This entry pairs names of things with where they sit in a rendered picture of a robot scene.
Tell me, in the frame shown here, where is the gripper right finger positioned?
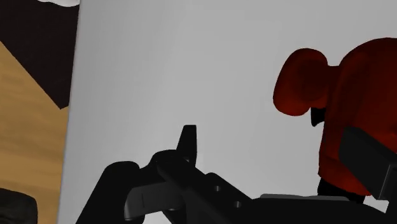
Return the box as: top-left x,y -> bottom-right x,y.
338,125 -> 397,202

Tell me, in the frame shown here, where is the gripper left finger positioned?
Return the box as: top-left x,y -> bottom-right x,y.
75,124 -> 253,224

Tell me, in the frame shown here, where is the red rounded figure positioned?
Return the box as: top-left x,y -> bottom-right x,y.
272,37 -> 397,204

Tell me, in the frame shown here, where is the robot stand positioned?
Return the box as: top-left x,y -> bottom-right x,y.
0,0 -> 80,110

